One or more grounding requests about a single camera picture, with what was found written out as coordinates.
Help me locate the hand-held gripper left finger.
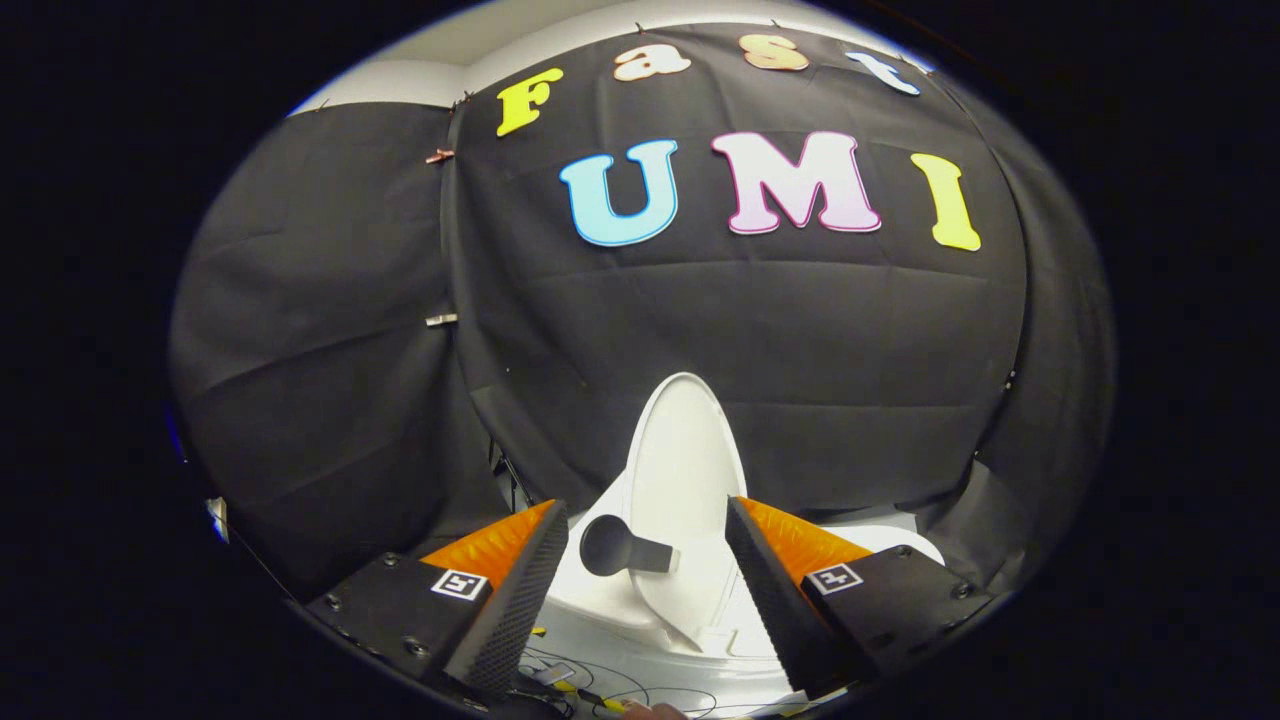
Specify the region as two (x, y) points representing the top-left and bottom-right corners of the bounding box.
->
(303, 499), (571, 703)

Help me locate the tangle of thin cables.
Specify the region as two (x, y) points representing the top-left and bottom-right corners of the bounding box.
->
(515, 645), (791, 720)

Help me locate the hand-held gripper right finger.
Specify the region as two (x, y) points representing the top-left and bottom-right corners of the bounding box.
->
(724, 496), (998, 701)

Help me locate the black backdrop cloth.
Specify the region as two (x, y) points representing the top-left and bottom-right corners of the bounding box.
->
(170, 22), (1116, 603)

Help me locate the black lid pull tab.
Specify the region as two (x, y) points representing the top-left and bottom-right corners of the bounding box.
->
(579, 514), (677, 577)

